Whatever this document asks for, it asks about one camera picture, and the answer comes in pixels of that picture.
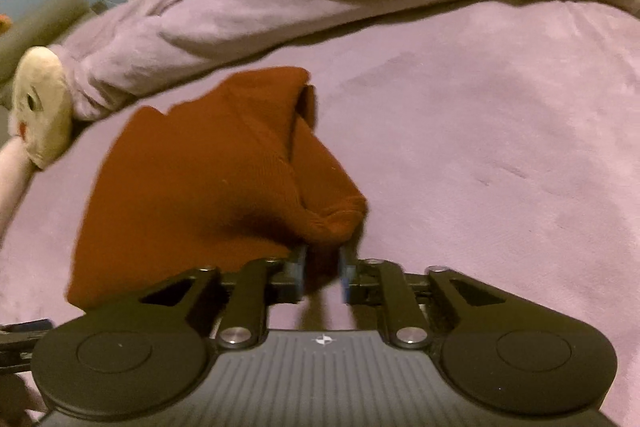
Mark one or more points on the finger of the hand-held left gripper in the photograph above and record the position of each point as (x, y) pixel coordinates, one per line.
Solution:
(25, 337)

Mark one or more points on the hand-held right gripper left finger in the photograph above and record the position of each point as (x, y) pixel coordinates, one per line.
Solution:
(300, 274)

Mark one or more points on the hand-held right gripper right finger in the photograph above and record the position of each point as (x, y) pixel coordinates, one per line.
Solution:
(344, 274)

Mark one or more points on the rust orange knit sweater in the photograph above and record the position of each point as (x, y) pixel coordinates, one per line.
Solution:
(200, 167)

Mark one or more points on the purple bed sheet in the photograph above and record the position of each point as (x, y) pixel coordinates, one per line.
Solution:
(475, 132)

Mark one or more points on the cream plush toy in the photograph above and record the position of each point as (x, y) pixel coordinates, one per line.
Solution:
(45, 107)

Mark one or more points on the olive bolster pillow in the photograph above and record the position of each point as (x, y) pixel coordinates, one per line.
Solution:
(35, 29)

